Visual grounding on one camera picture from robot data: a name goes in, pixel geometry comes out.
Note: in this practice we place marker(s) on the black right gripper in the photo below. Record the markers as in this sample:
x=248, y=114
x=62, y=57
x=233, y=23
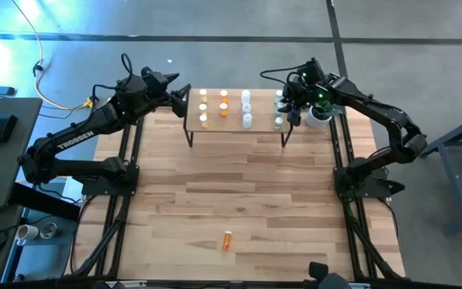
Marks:
x=307, y=86

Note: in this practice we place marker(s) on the green plant in white pot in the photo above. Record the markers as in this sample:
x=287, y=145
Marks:
x=317, y=120

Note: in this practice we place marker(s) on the black aluminium table frame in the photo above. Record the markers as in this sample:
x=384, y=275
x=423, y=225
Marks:
x=136, y=154

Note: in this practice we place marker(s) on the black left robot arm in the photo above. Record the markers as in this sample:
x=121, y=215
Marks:
x=74, y=140

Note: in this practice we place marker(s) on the orange pill bottle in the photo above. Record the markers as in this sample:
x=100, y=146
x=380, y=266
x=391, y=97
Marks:
x=227, y=241
x=224, y=93
x=224, y=107

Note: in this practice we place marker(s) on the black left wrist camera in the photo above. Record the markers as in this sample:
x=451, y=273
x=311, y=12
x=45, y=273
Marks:
x=179, y=107

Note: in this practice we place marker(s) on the blue-grey metal cart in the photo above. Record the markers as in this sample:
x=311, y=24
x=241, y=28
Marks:
x=449, y=180

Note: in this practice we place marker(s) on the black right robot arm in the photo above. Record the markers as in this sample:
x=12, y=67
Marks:
x=367, y=102

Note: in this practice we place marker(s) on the black desk beam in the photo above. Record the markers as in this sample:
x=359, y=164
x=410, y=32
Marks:
x=42, y=202

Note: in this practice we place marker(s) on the white paper sheet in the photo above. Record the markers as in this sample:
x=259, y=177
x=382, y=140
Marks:
x=70, y=188

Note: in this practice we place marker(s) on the silver metal bracket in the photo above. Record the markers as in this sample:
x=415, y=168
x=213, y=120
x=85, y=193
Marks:
x=361, y=286
x=130, y=284

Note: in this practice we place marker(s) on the clear glass cup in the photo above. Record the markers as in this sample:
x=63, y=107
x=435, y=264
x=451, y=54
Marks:
x=48, y=230

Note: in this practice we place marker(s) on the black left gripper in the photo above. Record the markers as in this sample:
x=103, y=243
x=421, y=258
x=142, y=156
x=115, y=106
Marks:
x=143, y=92

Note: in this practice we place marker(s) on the wooden shelf with black legs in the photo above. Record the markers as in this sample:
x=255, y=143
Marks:
x=263, y=112

